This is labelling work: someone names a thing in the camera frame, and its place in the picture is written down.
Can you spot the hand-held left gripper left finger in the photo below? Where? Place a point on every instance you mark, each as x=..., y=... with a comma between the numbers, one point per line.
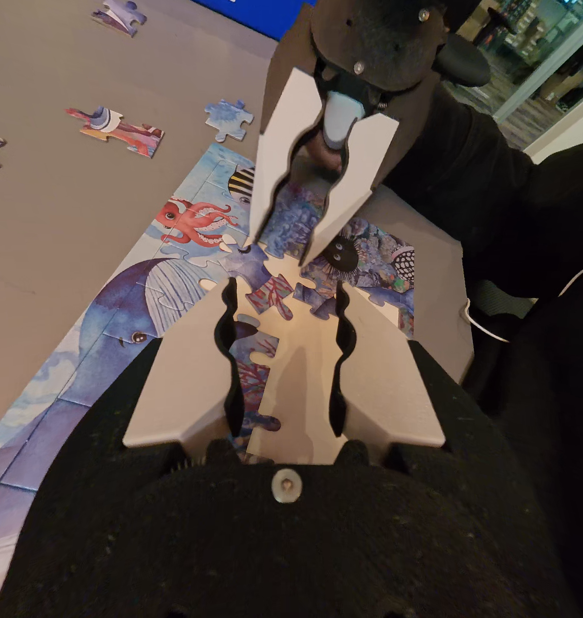
x=175, y=386

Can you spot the light blue puzzle piece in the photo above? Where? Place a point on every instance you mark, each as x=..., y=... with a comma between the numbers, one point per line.
x=228, y=118

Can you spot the blue plastic bin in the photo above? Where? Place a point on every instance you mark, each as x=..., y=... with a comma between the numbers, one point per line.
x=252, y=14

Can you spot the pink coral puzzle piece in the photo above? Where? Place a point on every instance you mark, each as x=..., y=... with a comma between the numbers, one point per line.
x=252, y=268

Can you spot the red coral puzzle piece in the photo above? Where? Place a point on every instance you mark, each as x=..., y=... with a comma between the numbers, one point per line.
x=122, y=130

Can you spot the purple white puzzle piece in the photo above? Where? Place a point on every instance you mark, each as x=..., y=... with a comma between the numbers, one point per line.
x=120, y=17

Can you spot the person's torso in black clothing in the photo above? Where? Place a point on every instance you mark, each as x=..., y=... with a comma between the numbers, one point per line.
x=552, y=386

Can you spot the sea animal jigsaw puzzle board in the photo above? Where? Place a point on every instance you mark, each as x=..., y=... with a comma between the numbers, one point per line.
x=127, y=299

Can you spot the person's right hand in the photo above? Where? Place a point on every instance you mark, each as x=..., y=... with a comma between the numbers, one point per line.
x=325, y=154

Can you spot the person's right forearm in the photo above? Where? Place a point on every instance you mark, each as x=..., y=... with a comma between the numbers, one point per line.
x=465, y=159

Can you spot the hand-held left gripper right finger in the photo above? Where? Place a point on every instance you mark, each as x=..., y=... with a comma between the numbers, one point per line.
x=392, y=391

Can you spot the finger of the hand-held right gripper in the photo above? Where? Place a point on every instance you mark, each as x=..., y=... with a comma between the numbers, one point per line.
x=281, y=125
x=363, y=164

